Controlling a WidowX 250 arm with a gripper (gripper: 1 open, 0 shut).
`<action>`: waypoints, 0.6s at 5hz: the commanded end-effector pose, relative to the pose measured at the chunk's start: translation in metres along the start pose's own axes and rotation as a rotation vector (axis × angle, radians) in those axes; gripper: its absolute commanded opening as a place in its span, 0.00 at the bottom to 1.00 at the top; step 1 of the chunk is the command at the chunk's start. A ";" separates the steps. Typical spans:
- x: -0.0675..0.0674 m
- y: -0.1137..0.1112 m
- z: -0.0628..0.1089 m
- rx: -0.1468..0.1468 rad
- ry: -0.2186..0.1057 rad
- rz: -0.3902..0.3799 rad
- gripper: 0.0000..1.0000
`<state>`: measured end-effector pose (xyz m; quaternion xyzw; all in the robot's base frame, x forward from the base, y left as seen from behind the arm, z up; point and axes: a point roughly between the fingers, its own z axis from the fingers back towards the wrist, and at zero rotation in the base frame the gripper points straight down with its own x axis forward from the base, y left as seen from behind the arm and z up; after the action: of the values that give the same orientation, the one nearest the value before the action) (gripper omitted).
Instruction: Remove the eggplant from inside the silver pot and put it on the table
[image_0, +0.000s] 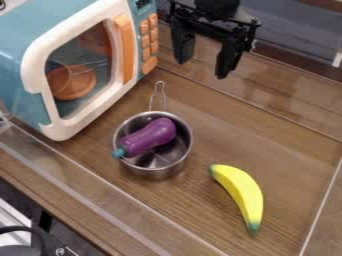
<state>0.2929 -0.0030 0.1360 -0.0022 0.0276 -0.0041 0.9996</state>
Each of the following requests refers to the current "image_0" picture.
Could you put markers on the orange plate inside microwave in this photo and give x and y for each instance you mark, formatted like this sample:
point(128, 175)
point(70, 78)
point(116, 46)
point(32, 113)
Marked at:
point(71, 82)

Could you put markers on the clear acrylic barrier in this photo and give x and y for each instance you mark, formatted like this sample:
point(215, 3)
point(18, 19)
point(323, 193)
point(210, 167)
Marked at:
point(118, 223)

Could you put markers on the blue toy microwave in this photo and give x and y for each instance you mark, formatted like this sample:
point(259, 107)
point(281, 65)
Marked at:
point(108, 35)

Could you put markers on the silver pot with handle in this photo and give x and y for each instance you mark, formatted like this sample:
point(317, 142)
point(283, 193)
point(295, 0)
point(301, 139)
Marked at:
point(163, 161)

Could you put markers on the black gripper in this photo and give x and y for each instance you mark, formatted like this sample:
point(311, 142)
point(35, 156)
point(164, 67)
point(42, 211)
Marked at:
point(219, 20)

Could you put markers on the purple toy eggplant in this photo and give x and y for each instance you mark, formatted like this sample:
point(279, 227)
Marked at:
point(155, 134)

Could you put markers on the yellow toy banana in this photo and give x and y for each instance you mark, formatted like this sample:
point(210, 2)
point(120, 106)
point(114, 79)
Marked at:
point(245, 191)

